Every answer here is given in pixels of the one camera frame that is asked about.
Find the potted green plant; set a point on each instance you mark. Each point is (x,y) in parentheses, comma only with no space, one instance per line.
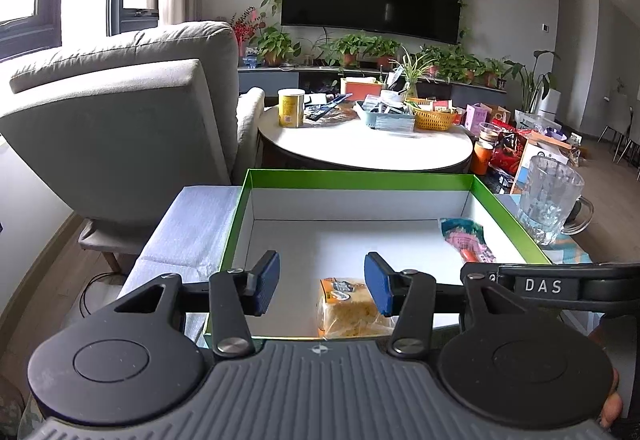
(275,45)
(350,45)
(447,63)
(385,48)
(492,70)

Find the white blue carton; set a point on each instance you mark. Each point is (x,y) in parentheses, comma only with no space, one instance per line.
(542,160)

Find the grey television cabinet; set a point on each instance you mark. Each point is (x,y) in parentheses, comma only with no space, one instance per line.
(270,83)

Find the spider plant in vase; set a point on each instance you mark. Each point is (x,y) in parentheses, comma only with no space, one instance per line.
(412,70)

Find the patterned cloth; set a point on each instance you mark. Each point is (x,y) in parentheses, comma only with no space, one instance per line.
(11,410)

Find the person's right hand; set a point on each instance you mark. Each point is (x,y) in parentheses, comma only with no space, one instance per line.
(612,407)

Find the green cardboard box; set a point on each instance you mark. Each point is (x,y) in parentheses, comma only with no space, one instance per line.
(350,240)

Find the round white coffee table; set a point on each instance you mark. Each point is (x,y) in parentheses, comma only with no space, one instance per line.
(360,145)

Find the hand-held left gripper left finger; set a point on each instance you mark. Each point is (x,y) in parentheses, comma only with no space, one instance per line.
(262,285)

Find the orange tissue box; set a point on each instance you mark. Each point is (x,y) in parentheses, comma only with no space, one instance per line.
(360,89)

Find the red flower plant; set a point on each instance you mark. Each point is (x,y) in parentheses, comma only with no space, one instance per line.
(246,28)

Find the pink teal sausage packet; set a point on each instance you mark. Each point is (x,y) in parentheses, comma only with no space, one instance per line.
(465,240)

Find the blue plastic basket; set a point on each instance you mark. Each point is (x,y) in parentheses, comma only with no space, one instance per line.
(390,123)

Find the tall plant in white pot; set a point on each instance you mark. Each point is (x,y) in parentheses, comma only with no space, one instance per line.
(535,80)

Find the yellow cylindrical can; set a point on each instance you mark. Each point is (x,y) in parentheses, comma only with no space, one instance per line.
(291,110)

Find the pink paper box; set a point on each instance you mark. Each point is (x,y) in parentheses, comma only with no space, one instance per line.
(477,118)

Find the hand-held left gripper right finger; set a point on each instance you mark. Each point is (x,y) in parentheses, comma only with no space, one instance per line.
(379,285)

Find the white foam sheet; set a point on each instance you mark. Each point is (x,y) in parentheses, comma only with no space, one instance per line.
(190,230)

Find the orange woven basket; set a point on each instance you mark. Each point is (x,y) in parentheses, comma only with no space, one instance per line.
(432,120)

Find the red snack bag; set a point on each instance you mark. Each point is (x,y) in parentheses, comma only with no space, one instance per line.
(511,150)

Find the clear bread packet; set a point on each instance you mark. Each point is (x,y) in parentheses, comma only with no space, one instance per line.
(345,310)

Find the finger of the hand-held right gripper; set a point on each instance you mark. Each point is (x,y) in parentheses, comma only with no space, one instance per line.
(542,285)

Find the grey fabric armchair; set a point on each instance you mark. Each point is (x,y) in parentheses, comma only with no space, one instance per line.
(125,120)

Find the orange cylinder container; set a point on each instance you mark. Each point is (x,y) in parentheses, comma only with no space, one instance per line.
(483,159)

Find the group of dining chairs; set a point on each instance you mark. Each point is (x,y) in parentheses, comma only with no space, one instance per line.
(622,130)

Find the clear glass mug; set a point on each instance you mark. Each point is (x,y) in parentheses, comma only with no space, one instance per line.
(547,200)

